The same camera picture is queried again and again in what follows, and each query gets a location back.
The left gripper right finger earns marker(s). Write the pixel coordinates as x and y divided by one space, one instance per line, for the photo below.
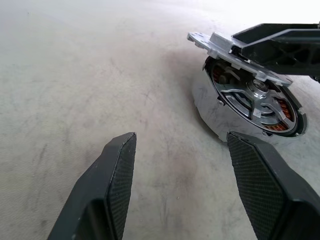
275 195

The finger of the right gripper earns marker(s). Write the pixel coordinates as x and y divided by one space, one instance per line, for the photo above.
287 50
270 28

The copper wound motor stator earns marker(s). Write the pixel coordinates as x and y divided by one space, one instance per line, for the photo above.
207 100

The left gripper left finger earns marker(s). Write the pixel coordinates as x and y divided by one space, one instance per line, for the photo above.
100 195

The black spoked rotor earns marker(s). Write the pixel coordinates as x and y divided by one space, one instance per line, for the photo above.
263 103

